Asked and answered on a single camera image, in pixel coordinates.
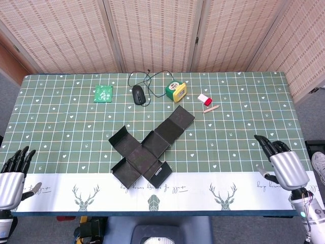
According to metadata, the black mouse cable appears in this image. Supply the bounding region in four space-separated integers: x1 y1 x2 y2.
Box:
127 69 174 107

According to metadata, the grey sneaker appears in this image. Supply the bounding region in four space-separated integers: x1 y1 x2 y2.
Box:
311 151 325 184

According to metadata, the woven folding screen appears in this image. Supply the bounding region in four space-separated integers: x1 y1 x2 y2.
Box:
0 0 325 105

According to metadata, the black case on floor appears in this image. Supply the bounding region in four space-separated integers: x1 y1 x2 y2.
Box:
304 139 325 166

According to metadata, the green circuit board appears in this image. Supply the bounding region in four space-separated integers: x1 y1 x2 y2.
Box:
93 85 114 104

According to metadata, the short wooden pencil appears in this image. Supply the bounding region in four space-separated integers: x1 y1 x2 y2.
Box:
203 104 220 114

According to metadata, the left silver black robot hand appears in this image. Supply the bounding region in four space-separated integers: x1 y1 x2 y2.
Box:
0 146 43 211

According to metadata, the black computer mouse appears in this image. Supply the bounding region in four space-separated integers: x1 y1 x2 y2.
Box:
132 85 147 105

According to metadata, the green yellow tape measure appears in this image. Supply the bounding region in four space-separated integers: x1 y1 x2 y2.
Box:
165 79 188 103

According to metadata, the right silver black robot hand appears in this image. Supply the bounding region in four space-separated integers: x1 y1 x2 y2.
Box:
254 134 310 191

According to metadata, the black yellow device under table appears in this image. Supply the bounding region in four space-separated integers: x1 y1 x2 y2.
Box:
73 216 107 244

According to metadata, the white red eraser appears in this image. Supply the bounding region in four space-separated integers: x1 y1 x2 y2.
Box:
197 93 213 106

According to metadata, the black foldable paper box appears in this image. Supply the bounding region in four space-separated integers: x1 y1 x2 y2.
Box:
108 105 196 190

